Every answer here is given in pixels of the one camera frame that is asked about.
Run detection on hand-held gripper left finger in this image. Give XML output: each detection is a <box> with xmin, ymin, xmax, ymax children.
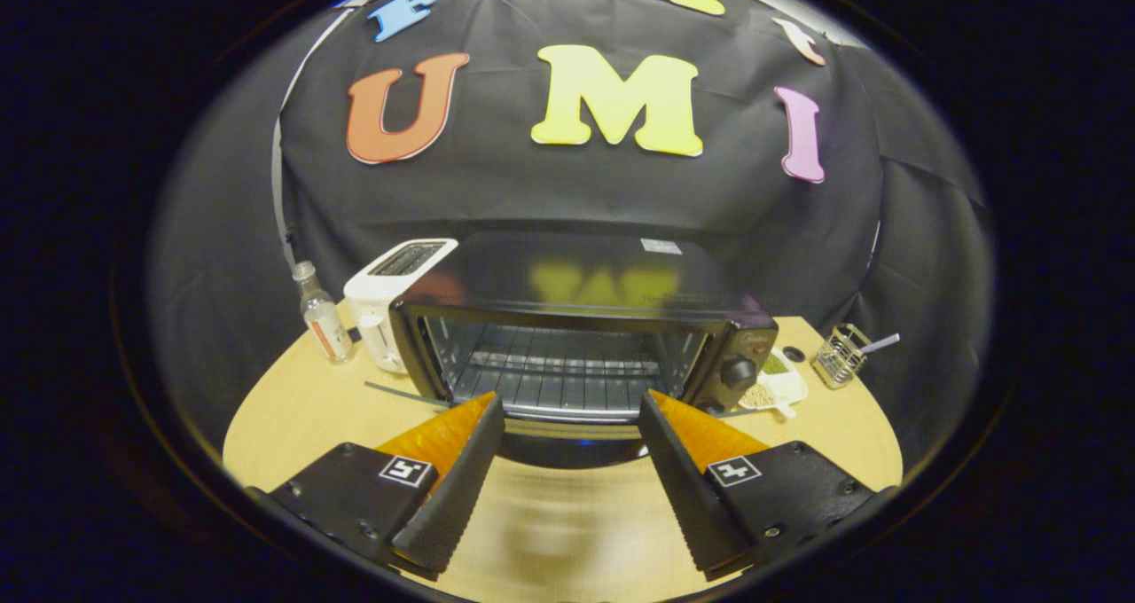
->
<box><xmin>251</xmin><ymin>392</ymin><xmax>506</xmax><ymax>582</ymax></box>

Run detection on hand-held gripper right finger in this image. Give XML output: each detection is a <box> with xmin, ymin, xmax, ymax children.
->
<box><xmin>638</xmin><ymin>390</ymin><xmax>896</xmax><ymax>583</ymax></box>

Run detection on black toaster oven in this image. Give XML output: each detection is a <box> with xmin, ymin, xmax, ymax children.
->
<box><xmin>364</xmin><ymin>231</ymin><xmax>781</xmax><ymax>471</ymax></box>

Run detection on white bread toaster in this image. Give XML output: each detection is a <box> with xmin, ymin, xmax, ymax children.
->
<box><xmin>343</xmin><ymin>238</ymin><xmax>459</xmax><ymax>375</ymax></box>

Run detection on white divided bean dish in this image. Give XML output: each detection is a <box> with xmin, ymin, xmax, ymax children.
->
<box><xmin>739</xmin><ymin>346</ymin><xmax>810</xmax><ymax>419</ymax></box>

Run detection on small clear bottle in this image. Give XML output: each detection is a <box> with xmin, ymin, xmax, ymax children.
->
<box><xmin>293</xmin><ymin>261</ymin><xmax>356</xmax><ymax>364</ymax></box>

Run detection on metal wire utensil holder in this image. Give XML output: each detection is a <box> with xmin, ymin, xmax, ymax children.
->
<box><xmin>813</xmin><ymin>323</ymin><xmax>874</xmax><ymax>389</ymax></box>

